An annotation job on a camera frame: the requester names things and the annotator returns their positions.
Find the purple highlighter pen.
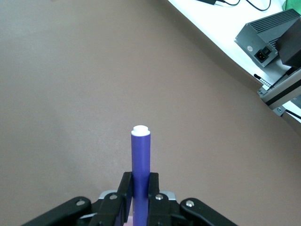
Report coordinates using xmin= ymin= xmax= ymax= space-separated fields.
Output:
xmin=130 ymin=126 xmax=151 ymax=226

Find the black rectangular box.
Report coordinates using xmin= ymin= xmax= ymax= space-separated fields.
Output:
xmin=275 ymin=18 xmax=301 ymax=69

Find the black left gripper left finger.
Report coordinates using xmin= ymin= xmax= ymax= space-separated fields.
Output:
xmin=20 ymin=171 xmax=134 ymax=226

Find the black cable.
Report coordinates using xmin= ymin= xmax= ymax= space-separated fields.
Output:
xmin=216 ymin=0 xmax=271 ymax=12

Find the grey ribbed power supply box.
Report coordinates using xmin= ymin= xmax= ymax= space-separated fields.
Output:
xmin=234 ymin=8 xmax=301 ymax=69

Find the aluminium frame profile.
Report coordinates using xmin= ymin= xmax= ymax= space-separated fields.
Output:
xmin=258 ymin=68 xmax=301 ymax=117

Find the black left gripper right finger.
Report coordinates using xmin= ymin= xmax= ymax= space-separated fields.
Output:
xmin=147 ymin=172 xmax=238 ymax=226

